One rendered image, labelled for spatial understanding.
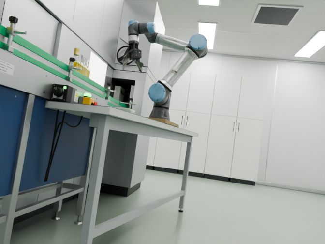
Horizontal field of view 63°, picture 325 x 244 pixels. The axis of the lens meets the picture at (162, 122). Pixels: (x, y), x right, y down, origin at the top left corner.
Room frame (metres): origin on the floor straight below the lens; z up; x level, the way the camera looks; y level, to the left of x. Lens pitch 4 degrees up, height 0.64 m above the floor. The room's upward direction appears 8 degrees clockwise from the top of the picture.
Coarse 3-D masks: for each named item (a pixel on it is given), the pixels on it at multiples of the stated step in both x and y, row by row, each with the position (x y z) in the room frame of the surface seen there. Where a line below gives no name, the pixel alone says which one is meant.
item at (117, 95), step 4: (116, 88) 3.00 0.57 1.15; (120, 88) 3.00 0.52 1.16; (132, 88) 2.95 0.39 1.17; (116, 92) 3.00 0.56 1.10; (120, 92) 3.03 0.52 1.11; (124, 92) 3.17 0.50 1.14; (132, 92) 2.95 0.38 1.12; (116, 96) 3.00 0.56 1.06; (120, 96) 3.05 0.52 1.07; (132, 96) 2.95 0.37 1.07; (120, 100) 3.07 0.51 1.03
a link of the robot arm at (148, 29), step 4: (140, 24) 1.81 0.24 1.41; (144, 24) 1.80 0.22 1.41; (148, 24) 1.79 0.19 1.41; (152, 24) 1.79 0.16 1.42; (140, 28) 1.81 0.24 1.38; (144, 28) 1.80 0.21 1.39; (148, 28) 1.80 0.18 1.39; (152, 28) 1.79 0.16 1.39; (140, 32) 1.83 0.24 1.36; (144, 32) 1.82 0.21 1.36; (148, 32) 1.82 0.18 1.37; (152, 32) 1.82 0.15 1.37; (148, 36) 1.88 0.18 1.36
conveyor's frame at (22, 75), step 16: (0, 48) 0.93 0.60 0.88; (0, 64) 0.93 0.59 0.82; (16, 64) 1.01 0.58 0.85; (32, 64) 1.10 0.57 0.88; (0, 80) 0.95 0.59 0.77; (16, 80) 1.03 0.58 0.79; (32, 80) 1.12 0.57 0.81; (48, 80) 1.23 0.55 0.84; (64, 80) 1.37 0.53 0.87; (48, 96) 1.25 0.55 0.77; (96, 96) 1.80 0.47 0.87
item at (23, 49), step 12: (0, 24) 0.93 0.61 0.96; (0, 36) 0.94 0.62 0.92; (24, 48) 1.07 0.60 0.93; (36, 48) 1.14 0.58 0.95; (36, 60) 1.15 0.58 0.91; (48, 60) 1.23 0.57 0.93; (60, 72) 1.35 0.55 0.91; (72, 72) 1.47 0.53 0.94; (84, 84) 1.64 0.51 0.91; (96, 84) 1.81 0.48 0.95
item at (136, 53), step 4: (128, 44) 1.85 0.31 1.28; (132, 44) 1.84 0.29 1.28; (136, 44) 1.82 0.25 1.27; (132, 48) 1.84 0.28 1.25; (136, 48) 1.82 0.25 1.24; (128, 52) 1.85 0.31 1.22; (132, 52) 1.82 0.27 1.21; (136, 52) 1.82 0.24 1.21; (140, 52) 1.83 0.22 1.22; (128, 56) 1.85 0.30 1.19; (132, 56) 1.80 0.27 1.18; (136, 56) 1.82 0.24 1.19; (140, 56) 1.83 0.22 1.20
